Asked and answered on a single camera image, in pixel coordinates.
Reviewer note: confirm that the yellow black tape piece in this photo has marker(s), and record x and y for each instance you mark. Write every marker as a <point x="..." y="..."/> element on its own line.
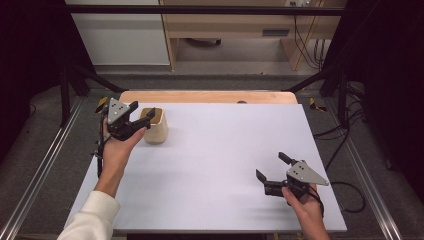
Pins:
<point x="101" y="104"/>
<point x="315" y="105"/>

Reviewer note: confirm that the white table board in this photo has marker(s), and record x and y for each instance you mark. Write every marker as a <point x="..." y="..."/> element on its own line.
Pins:
<point x="216" y="186"/>

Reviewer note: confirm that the white power strip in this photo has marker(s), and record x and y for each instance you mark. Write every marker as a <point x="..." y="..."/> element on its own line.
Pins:
<point x="300" y="2"/>

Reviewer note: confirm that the black metal stand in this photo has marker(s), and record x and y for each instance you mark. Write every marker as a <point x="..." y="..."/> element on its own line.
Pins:
<point x="65" y="100"/>
<point x="342" y="100"/>

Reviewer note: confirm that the person's left hand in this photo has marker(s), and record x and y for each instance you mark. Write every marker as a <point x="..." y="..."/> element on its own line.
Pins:
<point x="116" y="151"/>

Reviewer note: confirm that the beige square cup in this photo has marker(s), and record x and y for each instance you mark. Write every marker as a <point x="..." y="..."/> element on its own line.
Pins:
<point x="158" y="131"/>

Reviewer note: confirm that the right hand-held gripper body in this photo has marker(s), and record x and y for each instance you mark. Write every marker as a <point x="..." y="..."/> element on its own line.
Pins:
<point x="301" y="175"/>

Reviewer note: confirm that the wooden desk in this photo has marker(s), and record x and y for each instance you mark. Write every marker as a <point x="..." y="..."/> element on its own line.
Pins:
<point x="233" y="25"/>

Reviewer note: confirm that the black curtain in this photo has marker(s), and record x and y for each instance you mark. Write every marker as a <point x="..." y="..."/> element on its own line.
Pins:
<point x="393" y="83"/>
<point x="30" y="66"/>

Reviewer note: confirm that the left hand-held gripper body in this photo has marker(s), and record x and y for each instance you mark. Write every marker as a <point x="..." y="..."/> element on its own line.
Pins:
<point x="118" y="128"/>

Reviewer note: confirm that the aluminium floor rail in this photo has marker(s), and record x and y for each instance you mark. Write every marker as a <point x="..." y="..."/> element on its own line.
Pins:
<point x="36" y="176"/>
<point x="366" y="186"/>

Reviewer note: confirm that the person's right hand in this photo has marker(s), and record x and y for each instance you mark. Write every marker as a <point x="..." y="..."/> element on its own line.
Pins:
<point x="308" y="208"/>

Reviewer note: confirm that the white cabinet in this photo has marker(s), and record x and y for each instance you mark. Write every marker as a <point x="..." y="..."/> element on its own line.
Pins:
<point x="123" y="40"/>

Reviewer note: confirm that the light wooden table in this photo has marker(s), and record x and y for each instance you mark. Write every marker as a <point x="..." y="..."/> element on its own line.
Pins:
<point x="200" y="97"/>

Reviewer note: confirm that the black horizontal frame bar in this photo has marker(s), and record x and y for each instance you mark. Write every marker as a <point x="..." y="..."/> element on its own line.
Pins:
<point x="200" y="10"/>

